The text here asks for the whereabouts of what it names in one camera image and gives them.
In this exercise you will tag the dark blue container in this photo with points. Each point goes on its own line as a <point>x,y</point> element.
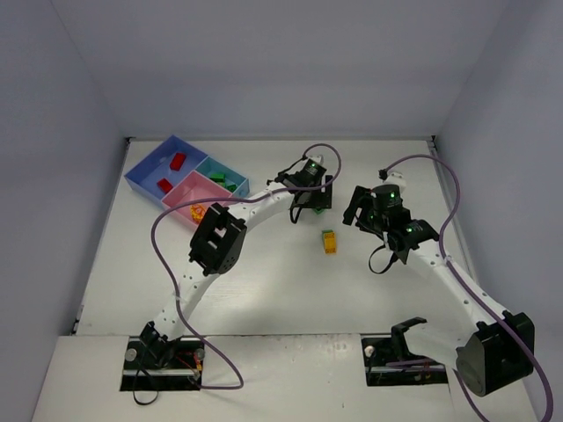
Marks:
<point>143,177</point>

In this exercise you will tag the red bottom lego brick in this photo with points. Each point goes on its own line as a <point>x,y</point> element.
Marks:
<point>177,161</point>

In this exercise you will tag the green number two lego cube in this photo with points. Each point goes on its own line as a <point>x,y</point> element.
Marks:
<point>218,177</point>

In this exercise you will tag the pink container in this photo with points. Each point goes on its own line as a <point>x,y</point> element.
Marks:
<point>194,186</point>

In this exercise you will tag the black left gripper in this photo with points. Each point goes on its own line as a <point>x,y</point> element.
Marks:
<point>320,199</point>

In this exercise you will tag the light blue container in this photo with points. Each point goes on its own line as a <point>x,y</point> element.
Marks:
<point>237,184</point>

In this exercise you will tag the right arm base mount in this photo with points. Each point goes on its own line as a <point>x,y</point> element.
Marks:
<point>384,368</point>

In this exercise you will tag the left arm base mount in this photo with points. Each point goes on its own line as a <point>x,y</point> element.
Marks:
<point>178,368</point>

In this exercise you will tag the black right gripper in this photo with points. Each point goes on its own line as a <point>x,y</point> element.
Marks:
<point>357,207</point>

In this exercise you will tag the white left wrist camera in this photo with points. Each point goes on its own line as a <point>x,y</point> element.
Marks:
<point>319,159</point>

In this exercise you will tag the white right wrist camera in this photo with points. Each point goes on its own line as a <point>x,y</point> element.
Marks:
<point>395,178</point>

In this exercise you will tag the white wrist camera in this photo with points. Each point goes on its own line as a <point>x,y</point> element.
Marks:
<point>319,159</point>
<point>395,178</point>

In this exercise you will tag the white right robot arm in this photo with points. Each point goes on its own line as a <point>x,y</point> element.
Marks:
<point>489,347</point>

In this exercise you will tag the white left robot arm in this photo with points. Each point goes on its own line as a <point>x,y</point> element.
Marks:
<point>217,242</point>

